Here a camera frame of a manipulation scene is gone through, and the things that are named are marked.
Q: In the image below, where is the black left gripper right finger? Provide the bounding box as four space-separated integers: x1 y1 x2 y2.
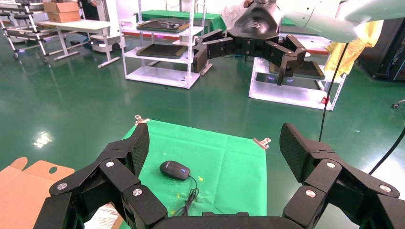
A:
280 123 405 229

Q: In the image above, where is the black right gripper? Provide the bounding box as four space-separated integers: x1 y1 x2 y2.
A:
193 1 308 86

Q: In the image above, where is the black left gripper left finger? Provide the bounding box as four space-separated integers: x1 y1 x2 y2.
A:
33 123 168 229

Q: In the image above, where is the black wired computer mouse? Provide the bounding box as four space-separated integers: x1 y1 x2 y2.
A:
159 160 199 218

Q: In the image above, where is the open brown cardboard box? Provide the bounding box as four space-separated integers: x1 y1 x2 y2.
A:
0 157 124 229

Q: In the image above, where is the white printed paper sheet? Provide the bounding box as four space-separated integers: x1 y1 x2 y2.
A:
84 203 119 229

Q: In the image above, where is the white metal shelf rack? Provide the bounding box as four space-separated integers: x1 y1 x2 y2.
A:
248 31 347 111
119 0 213 90

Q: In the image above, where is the silver metal cloth clip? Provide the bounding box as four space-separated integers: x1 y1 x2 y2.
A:
134 114 151 126
253 137 272 150

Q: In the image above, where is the green covered table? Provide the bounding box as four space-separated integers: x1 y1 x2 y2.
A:
140 9 227 32

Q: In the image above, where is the black flat tray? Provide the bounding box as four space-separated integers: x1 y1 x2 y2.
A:
137 43 188 60
137 19 190 33

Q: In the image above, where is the yellow hanging cloth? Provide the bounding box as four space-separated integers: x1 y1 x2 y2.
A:
324 20 384 78

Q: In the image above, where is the green table cloth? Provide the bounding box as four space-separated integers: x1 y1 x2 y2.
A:
118 119 268 229

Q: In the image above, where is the black cabinet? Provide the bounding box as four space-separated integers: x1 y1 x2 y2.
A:
361 17 405 83

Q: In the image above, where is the white work table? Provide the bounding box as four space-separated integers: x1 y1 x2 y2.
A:
37 19 121 69

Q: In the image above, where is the wheeled metal tube rack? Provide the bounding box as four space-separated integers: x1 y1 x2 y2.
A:
0 0 51 64

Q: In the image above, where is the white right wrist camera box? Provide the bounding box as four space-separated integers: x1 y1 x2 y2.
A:
221 1 249 21

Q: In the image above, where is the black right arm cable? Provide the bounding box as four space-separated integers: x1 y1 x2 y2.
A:
318 42 405 175

